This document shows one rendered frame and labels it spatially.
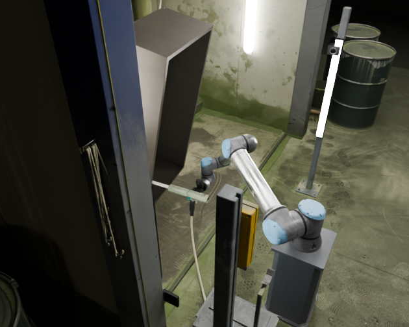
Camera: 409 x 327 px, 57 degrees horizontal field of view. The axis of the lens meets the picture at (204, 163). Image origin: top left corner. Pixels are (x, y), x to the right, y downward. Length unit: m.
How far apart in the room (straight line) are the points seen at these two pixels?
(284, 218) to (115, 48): 1.27
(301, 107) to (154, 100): 2.40
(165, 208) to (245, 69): 1.84
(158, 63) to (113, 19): 0.81
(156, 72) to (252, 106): 2.54
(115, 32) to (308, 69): 3.02
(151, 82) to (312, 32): 2.21
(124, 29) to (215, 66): 3.24
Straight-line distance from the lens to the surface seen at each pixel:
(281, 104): 4.29
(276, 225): 2.04
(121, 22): 1.25
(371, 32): 5.33
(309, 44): 3.97
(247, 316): 1.80
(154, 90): 2.08
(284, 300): 2.59
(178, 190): 2.71
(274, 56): 4.12
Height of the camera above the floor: 2.33
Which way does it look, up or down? 37 degrees down
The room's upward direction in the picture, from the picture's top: straight up
